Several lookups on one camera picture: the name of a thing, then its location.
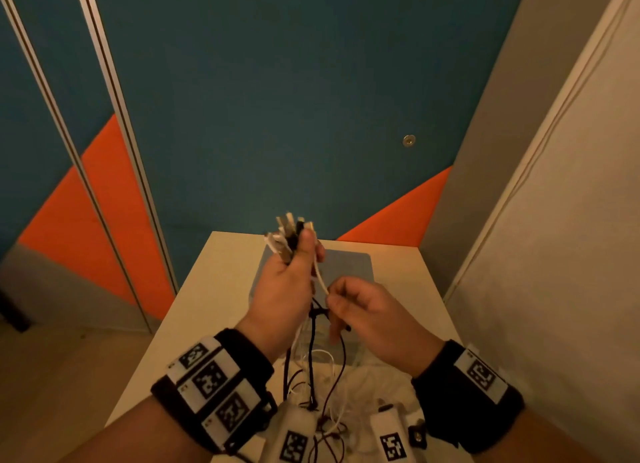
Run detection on metal wall rail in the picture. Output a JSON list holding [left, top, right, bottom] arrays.
[[0, 0, 152, 334], [72, 0, 180, 295]]

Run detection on white charging cord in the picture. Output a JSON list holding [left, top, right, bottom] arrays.
[[312, 258, 332, 297]]

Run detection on black floor object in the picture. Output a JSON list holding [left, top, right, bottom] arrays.
[[0, 289, 34, 334]]

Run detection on person's right forearm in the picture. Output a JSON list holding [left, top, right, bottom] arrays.
[[472, 407, 607, 463]]

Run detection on thin wall wire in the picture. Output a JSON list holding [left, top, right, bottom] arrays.
[[443, 0, 640, 302]]

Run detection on bundle of charging cables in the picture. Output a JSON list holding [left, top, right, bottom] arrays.
[[263, 212, 352, 463]]

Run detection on black right wristband with markers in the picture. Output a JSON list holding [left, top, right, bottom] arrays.
[[410, 339, 526, 455]]

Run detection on clear plastic bag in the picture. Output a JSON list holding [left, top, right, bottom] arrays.
[[292, 355, 423, 456]]

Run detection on person's right hand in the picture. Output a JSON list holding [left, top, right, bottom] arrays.
[[326, 277, 446, 379]]

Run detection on person's left forearm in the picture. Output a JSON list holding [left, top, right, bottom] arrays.
[[59, 395, 217, 463]]

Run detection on grey table mat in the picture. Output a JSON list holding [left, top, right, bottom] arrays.
[[248, 245, 375, 369]]

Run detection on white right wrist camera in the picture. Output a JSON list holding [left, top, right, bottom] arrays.
[[368, 404, 419, 463]]

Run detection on black wristband with markers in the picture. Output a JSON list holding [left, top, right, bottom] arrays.
[[150, 328, 279, 456], [410, 339, 526, 455]]

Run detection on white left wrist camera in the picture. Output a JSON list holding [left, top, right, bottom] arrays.
[[259, 404, 321, 463]]

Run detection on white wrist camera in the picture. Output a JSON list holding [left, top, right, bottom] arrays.
[[368, 404, 419, 463], [259, 404, 321, 463]]

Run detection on person's left hand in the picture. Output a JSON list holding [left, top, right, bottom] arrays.
[[235, 229, 326, 364]]

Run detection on black left wristband with markers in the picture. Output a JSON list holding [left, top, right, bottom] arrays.
[[150, 328, 279, 456]]

